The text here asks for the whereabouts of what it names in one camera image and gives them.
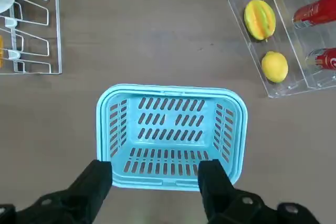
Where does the wire cup rack wooden rod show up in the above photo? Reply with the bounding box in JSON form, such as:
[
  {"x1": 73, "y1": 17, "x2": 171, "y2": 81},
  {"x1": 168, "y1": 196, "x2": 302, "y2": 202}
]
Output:
[{"x1": 0, "y1": 0, "x2": 63, "y2": 75}]

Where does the yellow cup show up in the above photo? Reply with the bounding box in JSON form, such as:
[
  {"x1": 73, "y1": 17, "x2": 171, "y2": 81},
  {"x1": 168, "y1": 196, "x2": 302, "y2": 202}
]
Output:
[{"x1": 0, "y1": 35, "x2": 5, "y2": 69}]

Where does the clear acrylic rack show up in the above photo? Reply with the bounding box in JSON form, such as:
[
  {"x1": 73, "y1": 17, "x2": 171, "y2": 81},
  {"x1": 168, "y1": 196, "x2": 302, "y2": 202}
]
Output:
[{"x1": 227, "y1": 0, "x2": 336, "y2": 99}]

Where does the blue plastic basket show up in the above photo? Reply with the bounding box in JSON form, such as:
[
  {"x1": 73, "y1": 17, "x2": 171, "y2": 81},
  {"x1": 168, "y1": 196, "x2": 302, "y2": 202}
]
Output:
[{"x1": 96, "y1": 83, "x2": 248, "y2": 192}]

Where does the red drink bottle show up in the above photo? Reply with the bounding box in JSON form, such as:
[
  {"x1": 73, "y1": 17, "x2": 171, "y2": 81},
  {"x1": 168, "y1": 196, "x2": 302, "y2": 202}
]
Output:
[
  {"x1": 292, "y1": 0, "x2": 336, "y2": 29},
  {"x1": 306, "y1": 47, "x2": 336, "y2": 72}
]

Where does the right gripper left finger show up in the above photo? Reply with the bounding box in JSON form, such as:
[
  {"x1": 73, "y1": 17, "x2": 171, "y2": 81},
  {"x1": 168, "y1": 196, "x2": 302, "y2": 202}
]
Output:
[{"x1": 0, "y1": 159, "x2": 113, "y2": 224}]

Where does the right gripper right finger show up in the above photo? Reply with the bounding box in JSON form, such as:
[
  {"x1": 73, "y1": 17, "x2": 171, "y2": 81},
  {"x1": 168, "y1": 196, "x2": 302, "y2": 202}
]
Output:
[{"x1": 197, "y1": 158, "x2": 320, "y2": 224}]

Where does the yellow green star fruit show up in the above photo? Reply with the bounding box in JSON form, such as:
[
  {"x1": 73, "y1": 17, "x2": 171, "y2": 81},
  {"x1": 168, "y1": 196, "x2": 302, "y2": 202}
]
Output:
[{"x1": 244, "y1": 0, "x2": 277, "y2": 41}]

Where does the yellow lemon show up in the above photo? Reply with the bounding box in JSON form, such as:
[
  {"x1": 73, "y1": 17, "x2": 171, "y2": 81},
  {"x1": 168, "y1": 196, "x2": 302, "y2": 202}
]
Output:
[{"x1": 261, "y1": 51, "x2": 289, "y2": 83}]

